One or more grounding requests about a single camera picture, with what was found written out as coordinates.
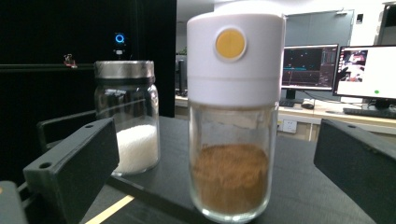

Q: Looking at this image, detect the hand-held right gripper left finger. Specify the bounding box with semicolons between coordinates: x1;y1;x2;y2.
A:
22;117;120;224

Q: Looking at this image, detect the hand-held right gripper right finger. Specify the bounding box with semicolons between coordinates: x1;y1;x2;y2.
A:
313;119;396;224

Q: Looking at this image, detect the glass jar with metal lid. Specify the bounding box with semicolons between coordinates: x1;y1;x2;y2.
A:
93;60;162;176

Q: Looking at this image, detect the white-lidded glass spice jar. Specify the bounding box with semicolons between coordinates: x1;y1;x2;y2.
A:
186;0;287;224

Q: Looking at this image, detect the black keyboard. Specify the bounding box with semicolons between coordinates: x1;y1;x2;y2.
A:
342;106;396;120

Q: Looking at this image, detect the computer mouse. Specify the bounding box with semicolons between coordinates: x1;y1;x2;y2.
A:
301;98;317;110

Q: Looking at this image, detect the monitor with white screen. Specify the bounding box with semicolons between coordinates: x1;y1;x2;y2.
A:
332;45;396;101

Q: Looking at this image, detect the monitor with dark screen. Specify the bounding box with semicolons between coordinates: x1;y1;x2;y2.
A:
281;44;339;91

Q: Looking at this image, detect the black curtain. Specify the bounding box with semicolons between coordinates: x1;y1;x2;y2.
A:
0;0;177;188

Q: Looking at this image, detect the white wall socket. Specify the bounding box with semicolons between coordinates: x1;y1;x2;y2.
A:
281;119;299;134

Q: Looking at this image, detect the webcam with blue ring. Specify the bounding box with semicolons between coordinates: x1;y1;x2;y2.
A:
113;31;127;60

